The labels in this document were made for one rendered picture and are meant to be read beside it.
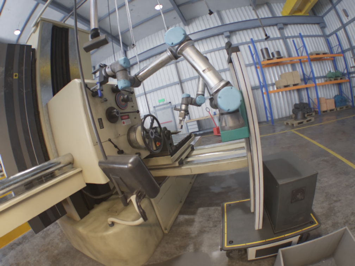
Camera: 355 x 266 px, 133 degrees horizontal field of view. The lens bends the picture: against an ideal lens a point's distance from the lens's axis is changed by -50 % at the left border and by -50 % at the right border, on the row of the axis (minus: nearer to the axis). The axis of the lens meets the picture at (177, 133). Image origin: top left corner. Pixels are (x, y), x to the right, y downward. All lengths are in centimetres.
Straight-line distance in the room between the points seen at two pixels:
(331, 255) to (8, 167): 262
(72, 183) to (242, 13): 1037
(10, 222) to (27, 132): 83
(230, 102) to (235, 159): 134
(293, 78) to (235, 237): 755
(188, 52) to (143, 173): 60
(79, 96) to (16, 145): 79
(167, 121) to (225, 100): 861
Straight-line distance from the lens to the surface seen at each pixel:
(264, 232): 147
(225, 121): 87
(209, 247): 181
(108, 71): 100
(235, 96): 71
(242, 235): 146
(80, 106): 120
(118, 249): 163
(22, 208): 125
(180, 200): 258
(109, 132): 130
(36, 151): 166
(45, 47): 208
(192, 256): 177
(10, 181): 127
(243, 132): 86
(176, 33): 81
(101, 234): 153
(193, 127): 802
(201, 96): 128
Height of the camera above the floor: 143
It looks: 7 degrees down
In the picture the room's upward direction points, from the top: 14 degrees counter-clockwise
